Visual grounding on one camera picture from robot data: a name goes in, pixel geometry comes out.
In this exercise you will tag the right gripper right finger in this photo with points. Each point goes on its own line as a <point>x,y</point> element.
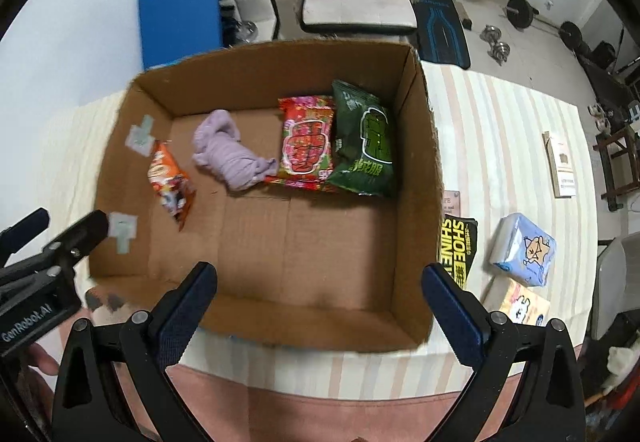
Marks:
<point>547,405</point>

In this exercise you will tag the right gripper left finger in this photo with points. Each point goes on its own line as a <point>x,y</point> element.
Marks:
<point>89,404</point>

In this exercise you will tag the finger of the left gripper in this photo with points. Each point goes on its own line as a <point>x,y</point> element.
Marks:
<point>14,238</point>
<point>64,251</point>

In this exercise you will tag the orange snack packet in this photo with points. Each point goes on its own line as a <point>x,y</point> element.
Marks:
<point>171,184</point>

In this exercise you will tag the yellow cartoon tissue box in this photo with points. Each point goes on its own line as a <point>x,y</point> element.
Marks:
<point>520,305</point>

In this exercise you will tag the blue cartoon tissue pack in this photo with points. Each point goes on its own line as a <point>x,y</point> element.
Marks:
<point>523,250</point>

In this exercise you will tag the black yellow shoe wipes pack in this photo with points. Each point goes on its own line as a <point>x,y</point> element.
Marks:
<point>458,247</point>

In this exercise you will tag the green snack packet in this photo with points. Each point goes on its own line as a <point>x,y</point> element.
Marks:
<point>363,148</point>

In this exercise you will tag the grey chair at right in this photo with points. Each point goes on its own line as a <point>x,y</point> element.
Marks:
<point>617,283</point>

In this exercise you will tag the lilac cloth bundle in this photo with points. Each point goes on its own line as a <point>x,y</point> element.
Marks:
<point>218,149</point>

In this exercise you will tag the small pink card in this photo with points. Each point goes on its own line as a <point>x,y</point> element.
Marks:
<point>451,203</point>

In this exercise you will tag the white booklet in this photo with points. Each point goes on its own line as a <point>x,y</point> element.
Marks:
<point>561,165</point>

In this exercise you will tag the brown cardboard box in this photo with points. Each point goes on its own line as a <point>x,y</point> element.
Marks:
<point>329,271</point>

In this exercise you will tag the red snack packet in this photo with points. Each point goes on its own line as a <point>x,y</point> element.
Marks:
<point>306,153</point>

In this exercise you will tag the blue folded mat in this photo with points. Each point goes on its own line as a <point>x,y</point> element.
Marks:
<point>171,30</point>

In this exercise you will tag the dark wooden stool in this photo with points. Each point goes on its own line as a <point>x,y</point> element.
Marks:
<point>619,156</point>

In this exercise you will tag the chrome dumbbell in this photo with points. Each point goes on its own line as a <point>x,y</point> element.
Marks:
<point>500,52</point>
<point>491,34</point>

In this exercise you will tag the black blue weight bench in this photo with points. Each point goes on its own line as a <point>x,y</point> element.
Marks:
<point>440,34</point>

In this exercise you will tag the short barbell on floor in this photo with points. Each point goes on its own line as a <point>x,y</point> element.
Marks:
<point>521,14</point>

